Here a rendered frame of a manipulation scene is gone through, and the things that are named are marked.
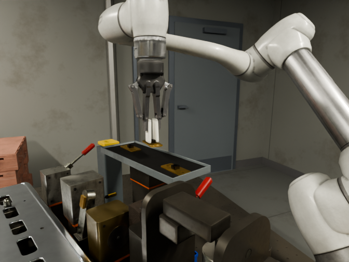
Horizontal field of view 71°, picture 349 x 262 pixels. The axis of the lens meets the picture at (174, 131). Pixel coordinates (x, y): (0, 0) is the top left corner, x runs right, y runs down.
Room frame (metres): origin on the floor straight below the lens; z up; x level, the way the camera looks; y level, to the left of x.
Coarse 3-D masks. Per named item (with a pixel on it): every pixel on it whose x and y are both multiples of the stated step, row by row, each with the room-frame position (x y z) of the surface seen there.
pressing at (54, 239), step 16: (0, 192) 0.80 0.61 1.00; (16, 192) 0.80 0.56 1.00; (32, 192) 0.80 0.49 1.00; (0, 208) 0.69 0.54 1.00; (16, 208) 0.69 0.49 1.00; (32, 208) 0.69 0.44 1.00; (48, 208) 0.69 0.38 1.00; (0, 224) 0.61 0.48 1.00; (32, 224) 0.61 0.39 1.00; (48, 224) 0.61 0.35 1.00; (0, 240) 0.54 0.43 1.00; (16, 240) 0.54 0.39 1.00; (32, 240) 0.54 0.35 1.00; (48, 240) 0.54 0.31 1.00; (64, 240) 0.54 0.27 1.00; (0, 256) 0.48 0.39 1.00; (16, 256) 0.49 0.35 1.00; (32, 256) 0.49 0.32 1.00; (48, 256) 0.49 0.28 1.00; (64, 256) 0.49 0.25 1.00; (80, 256) 0.48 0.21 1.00
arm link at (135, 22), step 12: (132, 0) 0.69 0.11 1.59; (144, 0) 0.67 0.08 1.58; (156, 0) 0.68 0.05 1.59; (120, 12) 0.74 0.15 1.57; (132, 12) 0.69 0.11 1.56; (144, 12) 0.67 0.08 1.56; (156, 12) 0.68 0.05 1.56; (168, 12) 0.72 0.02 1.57; (120, 24) 0.74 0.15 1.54; (132, 24) 0.70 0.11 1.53; (144, 24) 0.68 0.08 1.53; (156, 24) 0.68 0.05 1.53; (132, 36) 0.76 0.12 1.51
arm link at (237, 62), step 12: (108, 12) 0.78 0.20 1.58; (108, 24) 0.78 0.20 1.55; (108, 36) 0.82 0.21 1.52; (120, 36) 0.78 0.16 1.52; (168, 36) 0.91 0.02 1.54; (180, 36) 0.92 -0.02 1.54; (168, 48) 0.92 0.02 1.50; (180, 48) 0.91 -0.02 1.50; (192, 48) 0.91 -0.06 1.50; (204, 48) 0.91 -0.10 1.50; (216, 48) 0.92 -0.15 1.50; (228, 48) 0.95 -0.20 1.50; (216, 60) 0.94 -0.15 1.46; (228, 60) 0.95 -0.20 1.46; (240, 60) 0.98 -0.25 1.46; (240, 72) 1.01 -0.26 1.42
